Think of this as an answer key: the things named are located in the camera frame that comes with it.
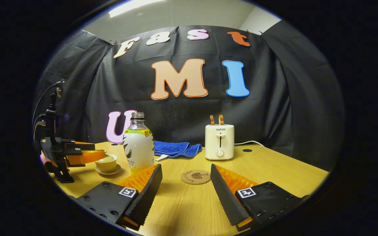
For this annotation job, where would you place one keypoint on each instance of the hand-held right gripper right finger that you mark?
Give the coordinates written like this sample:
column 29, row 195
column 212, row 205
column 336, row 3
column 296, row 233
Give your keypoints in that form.
column 225, row 196

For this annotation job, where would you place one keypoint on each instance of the white toaster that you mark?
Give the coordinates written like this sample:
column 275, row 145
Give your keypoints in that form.
column 219, row 141

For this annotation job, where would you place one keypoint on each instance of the white teacup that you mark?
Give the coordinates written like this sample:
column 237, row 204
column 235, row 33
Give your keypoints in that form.
column 107, row 164

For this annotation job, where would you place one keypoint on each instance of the white orange water bottle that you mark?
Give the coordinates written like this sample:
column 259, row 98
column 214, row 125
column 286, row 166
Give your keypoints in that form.
column 138, row 147

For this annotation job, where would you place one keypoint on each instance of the round cork coaster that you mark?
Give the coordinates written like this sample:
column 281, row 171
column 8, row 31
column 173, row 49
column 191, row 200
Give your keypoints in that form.
column 195, row 177

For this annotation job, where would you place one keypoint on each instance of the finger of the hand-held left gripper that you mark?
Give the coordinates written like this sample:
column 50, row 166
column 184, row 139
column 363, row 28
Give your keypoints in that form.
column 87, row 157
column 77, row 146

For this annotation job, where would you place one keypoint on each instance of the bread slice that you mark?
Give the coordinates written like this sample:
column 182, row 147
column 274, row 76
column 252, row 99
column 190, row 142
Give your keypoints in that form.
column 212, row 120
column 221, row 119

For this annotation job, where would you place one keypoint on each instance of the blue towel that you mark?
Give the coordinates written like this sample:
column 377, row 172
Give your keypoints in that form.
column 176, row 148

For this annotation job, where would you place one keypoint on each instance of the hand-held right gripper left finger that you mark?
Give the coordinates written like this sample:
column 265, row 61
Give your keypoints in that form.
column 146, row 196

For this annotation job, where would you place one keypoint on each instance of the black backdrop cloth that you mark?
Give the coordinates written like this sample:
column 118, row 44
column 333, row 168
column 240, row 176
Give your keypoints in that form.
column 182, row 111

